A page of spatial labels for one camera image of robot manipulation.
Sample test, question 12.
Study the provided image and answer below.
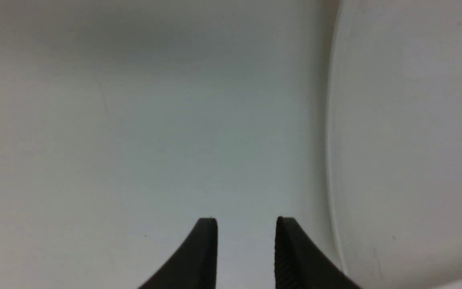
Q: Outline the white square plate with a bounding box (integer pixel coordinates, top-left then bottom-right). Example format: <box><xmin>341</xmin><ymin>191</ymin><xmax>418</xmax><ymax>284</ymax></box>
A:
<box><xmin>326</xmin><ymin>0</ymin><xmax>462</xmax><ymax>289</ymax></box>

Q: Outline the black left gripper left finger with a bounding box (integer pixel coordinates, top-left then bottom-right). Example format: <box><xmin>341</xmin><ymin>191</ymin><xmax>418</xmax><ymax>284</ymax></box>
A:
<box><xmin>140</xmin><ymin>218</ymin><xmax>218</xmax><ymax>289</ymax></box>

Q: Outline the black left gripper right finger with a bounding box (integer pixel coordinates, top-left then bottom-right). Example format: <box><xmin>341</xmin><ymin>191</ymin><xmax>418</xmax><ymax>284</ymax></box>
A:
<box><xmin>275</xmin><ymin>216</ymin><xmax>359</xmax><ymax>289</ymax></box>

